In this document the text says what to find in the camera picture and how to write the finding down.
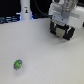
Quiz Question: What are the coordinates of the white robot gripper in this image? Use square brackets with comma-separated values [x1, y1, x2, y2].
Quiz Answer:
[49, 3, 84, 40]

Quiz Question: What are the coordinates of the green lid kcup pod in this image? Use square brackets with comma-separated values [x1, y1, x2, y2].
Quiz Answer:
[13, 60, 23, 70]

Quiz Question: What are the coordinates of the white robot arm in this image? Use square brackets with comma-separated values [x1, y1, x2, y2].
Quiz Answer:
[49, 0, 84, 40]

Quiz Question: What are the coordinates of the dark electronics with blue lights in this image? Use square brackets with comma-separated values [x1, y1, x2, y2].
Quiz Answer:
[0, 14, 21, 24]

